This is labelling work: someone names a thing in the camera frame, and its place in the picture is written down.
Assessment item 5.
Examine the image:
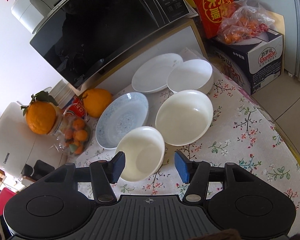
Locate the large white bowl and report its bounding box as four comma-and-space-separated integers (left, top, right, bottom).
116, 126, 165, 182
155, 90, 213, 146

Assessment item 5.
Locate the blue patterned plate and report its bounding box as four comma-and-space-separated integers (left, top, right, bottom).
96, 92, 149, 150

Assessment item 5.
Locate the small white bowl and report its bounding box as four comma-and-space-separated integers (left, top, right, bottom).
167, 59, 213, 94

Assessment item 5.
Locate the plain white plate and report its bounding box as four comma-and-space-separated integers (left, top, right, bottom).
132, 53, 183, 94

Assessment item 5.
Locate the glass jar of small oranges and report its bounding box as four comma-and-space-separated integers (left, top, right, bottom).
48, 114, 91, 155

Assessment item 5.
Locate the floral tablecloth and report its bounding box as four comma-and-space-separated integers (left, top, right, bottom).
67, 67, 300, 235

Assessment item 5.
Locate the red paper cup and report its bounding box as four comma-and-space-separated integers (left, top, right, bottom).
63, 95, 88, 121

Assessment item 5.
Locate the large orange on table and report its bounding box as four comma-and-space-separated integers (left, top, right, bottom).
82, 88, 113, 118

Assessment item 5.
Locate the orange with leaves on jar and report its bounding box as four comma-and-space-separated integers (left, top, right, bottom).
20, 90, 58, 135

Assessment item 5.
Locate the white air fryer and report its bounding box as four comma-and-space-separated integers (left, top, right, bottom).
0, 102, 66, 181

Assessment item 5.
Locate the stack of paper cups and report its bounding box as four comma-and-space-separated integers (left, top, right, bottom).
49, 80, 75, 109

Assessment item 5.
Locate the red plastic chair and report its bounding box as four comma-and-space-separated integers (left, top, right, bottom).
0, 187, 16, 215

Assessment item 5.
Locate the Ganten water carton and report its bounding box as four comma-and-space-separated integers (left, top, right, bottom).
209, 30, 284, 95

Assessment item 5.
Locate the white wooden shelf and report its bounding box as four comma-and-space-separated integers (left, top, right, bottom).
73, 18, 207, 96

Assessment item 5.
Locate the black microwave oven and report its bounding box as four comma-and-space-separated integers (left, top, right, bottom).
11, 0, 191, 90

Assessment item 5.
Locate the bag of small oranges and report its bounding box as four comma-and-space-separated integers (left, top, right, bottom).
217, 0, 275, 45

